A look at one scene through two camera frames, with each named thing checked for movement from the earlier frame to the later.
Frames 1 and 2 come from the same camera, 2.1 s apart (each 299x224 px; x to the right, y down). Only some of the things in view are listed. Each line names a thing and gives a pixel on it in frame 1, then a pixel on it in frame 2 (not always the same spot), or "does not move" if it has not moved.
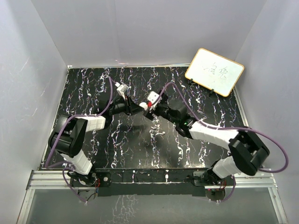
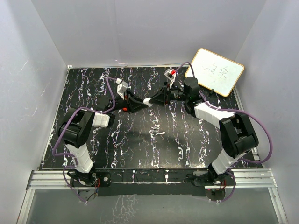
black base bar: [150, 182] does not move
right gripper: [150, 115] → [159, 98]
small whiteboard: [217, 72] does not move
